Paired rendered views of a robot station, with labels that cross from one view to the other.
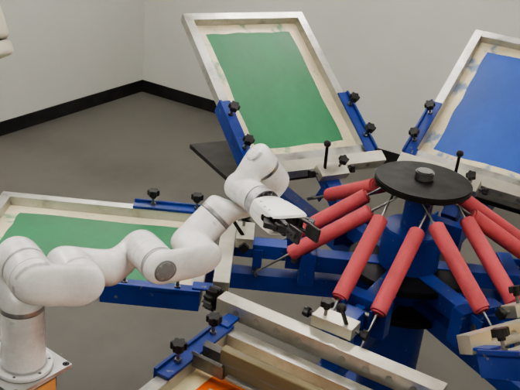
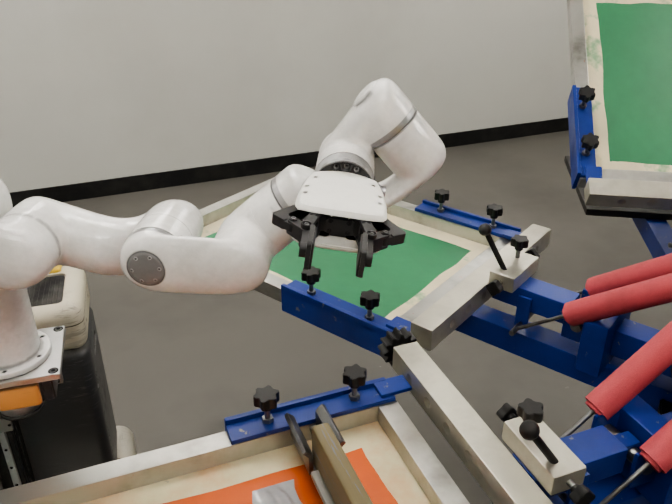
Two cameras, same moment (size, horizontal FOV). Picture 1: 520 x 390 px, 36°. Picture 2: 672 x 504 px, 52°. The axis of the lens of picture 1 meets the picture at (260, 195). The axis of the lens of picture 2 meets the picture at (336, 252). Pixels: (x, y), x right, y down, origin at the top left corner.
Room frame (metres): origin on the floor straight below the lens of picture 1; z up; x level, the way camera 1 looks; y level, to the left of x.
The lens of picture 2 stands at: (1.07, -0.49, 1.81)
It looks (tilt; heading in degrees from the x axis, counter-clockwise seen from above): 28 degrees down; 39
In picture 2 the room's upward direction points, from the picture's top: straight up
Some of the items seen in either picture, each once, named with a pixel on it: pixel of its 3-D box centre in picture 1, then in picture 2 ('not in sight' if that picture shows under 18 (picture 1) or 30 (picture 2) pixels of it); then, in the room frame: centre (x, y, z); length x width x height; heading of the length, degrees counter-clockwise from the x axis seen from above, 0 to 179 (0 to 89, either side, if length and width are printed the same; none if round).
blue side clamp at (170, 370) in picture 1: (195, 354); (312, 420); (1.76, 0.13, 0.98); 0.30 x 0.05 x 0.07; 151
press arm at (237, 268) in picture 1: (220, 275); (477, 320); (2.33, 0.11, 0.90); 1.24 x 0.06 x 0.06; 91
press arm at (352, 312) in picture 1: (342, 326); (568, 462); (1.90, -0.27, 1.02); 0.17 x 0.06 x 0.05; 151
